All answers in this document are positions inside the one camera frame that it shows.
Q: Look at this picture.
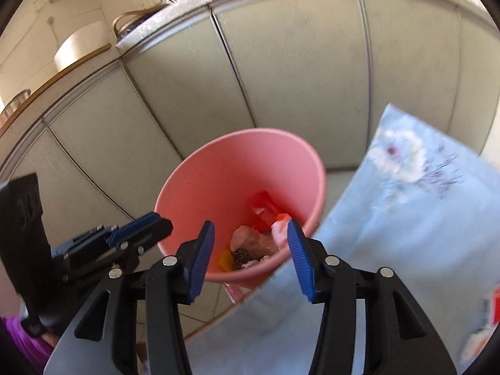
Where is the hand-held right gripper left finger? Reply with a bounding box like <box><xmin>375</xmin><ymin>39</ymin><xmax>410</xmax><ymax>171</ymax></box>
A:
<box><xmin>43</xmin><ymin>221</ymin><xmax>216</xmax><ymax>375</ymax></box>

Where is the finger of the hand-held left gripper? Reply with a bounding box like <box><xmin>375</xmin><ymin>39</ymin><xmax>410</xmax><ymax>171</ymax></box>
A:
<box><xmin>107</xmin><ymin>212</ymin><xmax>174</xmax><ymax>275</ymax></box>
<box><xmin>51</xmin><ymin>223</ymin><xmax>120</xmax><ymax>282</ymax></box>

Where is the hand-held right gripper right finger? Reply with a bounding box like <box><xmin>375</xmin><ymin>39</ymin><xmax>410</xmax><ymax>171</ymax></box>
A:
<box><xmin>287</xmin><ymin>219</ymin><xmax>458</xmax><ymax>375</ymax></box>

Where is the white tissue ball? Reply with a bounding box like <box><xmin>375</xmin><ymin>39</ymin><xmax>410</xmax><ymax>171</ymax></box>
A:
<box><xmin>230</xmin><ymin>224</ymin><xmax>279</xmax><ymax>262</ymax></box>

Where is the pink plastic bin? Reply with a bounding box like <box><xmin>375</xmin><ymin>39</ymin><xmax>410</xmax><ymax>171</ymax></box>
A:
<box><xmin>153</xmin><ymin>127</ymin><xmax>328</xmax><ymax>288</ymax></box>

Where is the light blue floral cloth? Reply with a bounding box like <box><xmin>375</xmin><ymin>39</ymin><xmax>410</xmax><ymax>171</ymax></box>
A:
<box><xmin>183</xmin><ymin>103</ymin><xmax>500</xmax><ymax>375</ymax></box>

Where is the clear glass jar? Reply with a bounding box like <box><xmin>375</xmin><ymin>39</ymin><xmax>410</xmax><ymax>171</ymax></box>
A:
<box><xmin>2</xmin><ymin>91</ymin><xmax>32</xmax><ymax>121</ymax></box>

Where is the white round container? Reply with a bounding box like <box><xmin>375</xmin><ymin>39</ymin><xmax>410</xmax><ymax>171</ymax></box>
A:
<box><xmin>54</xmin><ymin>21</ymin><xmax>112</xmax><ymax>73</ymax></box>

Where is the grey kitchen cabinet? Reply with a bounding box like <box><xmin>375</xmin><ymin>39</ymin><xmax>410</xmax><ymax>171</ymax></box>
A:
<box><xmin>0</xmin><ymin>0</ymin><xmax>500</xmax><ymax>243</ymax></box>

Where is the small red box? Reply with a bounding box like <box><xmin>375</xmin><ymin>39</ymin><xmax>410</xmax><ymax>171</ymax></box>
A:
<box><xmin>486</xmin><ymin>287</ymin><xmax>500</xmax><ymax>329</ymax></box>

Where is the basket with tan handle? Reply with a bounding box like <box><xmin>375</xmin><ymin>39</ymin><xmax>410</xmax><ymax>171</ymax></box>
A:
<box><xmin>113</xmin><ymin>7</ymin><xmax>169</xmax><ymax>43</ymax></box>

